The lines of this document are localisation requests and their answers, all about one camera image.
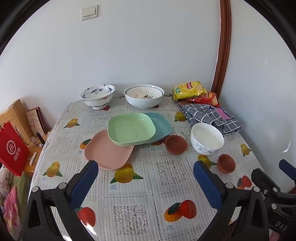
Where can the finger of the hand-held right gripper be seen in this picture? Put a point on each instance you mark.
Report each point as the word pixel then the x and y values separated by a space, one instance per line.
pixel 285 165
pixel 261 177

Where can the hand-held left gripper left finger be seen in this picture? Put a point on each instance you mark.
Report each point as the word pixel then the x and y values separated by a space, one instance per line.
pixel 84 183

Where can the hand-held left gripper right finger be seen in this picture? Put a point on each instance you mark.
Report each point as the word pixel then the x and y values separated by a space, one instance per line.
pixel 208 185

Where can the brown clay bowl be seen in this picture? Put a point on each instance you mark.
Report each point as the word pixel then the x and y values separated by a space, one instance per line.
pixel 176 144
pixel 226 164

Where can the pink square plate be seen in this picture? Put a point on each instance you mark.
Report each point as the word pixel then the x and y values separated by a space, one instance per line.
pixel 101 150

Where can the green square plate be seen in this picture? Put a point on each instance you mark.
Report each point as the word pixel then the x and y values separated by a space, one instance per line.
pixel 130 127

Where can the teal square plate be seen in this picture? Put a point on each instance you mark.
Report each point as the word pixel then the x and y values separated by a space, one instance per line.
pixel 161 127

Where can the white bowl with blue swirl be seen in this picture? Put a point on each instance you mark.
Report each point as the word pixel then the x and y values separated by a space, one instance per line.
pixel 207 139

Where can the white pen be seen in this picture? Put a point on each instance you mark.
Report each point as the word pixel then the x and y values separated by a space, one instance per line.
pixel 33 158

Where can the fruit print tablecloth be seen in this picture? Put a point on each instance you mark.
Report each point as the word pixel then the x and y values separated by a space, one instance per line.
pixel 148 185

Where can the blue checked cloth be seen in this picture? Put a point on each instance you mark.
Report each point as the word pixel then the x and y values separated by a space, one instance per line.
pixel 203 114

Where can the pink cloth under towel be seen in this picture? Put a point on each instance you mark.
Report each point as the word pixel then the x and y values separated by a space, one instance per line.
pixel 223 113

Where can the pink plastic bag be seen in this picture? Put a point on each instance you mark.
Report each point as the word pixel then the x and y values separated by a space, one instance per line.
pixel 11 213

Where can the white floral cloth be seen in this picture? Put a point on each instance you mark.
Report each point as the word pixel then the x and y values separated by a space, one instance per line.
pixel 5 182

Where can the red paper bag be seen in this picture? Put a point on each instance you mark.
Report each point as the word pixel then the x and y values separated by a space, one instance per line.
pixel 12 148

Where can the patterned brown book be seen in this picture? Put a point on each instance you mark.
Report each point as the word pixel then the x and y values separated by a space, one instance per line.
pixel 34 120

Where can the red chip bag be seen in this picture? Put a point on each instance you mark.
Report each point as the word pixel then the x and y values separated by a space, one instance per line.
pixel 207 98

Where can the blue floral footed bowl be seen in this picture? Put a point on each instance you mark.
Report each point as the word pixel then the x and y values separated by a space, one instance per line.
pixel 97 96

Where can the wooden side furniture with books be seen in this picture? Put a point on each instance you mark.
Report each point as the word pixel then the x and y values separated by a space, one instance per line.
pixel 19 118

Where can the yellow chip bag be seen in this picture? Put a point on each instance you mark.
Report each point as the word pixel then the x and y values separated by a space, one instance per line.
pixel 188 90

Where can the large white bowl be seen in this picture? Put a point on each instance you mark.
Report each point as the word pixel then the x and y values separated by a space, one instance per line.
pixel 143 103

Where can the white bowl with red print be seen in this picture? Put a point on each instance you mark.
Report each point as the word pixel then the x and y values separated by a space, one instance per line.
pixel 138 93

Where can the brown wooden door frame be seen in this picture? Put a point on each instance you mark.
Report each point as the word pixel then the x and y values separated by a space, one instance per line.
pixel 223 46

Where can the white light switch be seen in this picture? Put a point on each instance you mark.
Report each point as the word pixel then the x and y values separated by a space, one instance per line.
pixel 89 12

